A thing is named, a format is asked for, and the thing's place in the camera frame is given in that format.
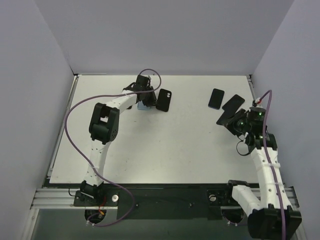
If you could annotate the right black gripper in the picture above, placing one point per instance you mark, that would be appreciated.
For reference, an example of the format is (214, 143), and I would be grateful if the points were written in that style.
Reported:
(235, 120)

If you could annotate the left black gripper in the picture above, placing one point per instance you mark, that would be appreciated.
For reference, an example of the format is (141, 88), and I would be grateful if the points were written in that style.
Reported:
(151, 99)

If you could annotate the light blue cased phone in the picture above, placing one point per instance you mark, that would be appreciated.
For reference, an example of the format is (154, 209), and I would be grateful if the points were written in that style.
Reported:
(142, 107)

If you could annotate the black phone from blue case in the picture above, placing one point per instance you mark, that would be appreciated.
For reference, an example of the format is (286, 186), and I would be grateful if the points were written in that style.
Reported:
(233, 104)

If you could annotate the blue phone black screen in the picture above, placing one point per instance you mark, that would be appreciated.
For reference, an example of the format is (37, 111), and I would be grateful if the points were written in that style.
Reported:
(216, 99)

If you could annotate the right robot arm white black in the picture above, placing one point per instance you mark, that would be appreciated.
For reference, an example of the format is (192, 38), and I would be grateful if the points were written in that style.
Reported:
(270, 216)

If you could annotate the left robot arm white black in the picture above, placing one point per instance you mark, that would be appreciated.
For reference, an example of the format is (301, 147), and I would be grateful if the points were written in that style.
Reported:
(104, 128)

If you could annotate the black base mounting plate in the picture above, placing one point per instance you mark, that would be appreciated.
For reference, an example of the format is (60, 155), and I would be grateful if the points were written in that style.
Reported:
(211, 201)

